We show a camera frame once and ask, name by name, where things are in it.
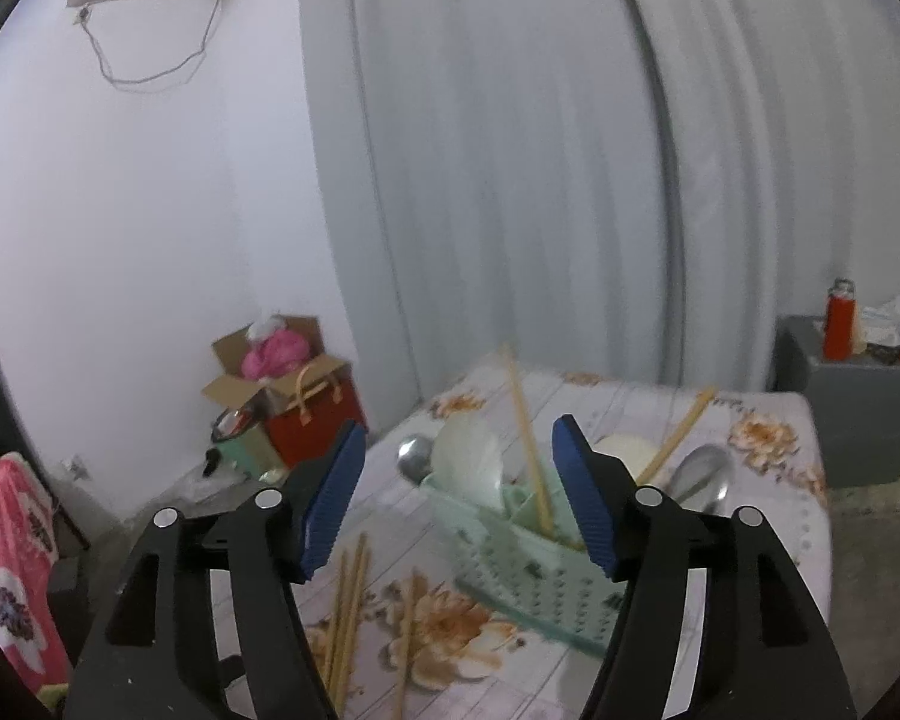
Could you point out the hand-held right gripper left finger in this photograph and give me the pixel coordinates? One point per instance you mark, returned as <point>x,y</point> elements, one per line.
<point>337,502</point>

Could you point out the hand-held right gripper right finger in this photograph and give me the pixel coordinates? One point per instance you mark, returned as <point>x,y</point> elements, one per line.
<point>581,495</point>

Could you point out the metal spoon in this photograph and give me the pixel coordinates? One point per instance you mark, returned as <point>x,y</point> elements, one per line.
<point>701,476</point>
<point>414,457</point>

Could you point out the green plastic utensil holder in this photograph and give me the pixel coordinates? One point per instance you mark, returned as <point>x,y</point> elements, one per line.
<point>525,577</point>

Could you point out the floral tablecloth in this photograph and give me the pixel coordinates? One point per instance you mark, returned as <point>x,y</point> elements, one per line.
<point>405,532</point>

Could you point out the pale green cooking pot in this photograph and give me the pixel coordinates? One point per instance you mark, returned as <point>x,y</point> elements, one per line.
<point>244,450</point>

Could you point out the pink plastic bag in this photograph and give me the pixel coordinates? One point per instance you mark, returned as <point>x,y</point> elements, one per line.
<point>274,356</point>

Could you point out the cardboard box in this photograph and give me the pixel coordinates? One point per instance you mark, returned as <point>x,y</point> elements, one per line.
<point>229,382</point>

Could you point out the small white bag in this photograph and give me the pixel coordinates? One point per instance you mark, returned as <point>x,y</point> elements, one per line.
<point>262,326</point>

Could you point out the grey cabinet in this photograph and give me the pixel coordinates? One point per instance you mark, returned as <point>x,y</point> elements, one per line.
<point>855,412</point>

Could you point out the red thermos bottle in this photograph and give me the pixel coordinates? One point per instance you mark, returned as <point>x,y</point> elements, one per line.
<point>840,326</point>

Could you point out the small cream bottle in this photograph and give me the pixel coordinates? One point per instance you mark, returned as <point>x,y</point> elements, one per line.
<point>860,334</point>

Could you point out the pink floral blanket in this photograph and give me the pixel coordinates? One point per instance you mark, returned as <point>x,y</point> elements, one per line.
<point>7,540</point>

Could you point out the grey curtain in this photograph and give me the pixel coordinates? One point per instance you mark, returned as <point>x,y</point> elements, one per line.
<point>532,165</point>

